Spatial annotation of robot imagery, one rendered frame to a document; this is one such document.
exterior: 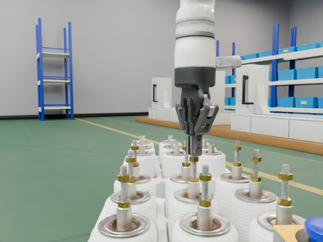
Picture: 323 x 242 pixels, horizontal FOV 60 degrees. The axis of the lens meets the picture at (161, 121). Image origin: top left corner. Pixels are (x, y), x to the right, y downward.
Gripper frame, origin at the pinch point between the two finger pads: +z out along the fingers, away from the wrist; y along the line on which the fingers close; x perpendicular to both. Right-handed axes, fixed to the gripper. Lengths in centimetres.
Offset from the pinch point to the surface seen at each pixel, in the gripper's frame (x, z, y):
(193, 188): -0.5, 8.0, 0.9
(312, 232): -4.8, 2.3, 29.8
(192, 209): -2.5, 10.5, 3.9
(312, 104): 414, 4, -328
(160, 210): -2.1, 17.0, -12.2
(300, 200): 73, 35, -41
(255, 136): 160, 29, -173
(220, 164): 26.2, 13.0, -30.9
